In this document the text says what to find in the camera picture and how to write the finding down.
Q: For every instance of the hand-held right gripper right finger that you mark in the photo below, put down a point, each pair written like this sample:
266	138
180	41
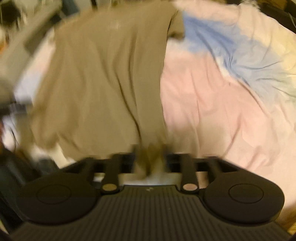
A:
173	162

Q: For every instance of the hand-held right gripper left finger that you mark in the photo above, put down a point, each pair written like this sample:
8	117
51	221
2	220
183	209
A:
126	162

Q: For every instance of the khaki garment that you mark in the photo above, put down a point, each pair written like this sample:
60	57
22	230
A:
99	81

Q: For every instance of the pastel tie-dye bedsheet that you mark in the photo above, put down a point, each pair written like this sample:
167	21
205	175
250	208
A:
219	104

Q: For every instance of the grey cloth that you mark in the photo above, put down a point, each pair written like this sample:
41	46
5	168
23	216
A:
25	44

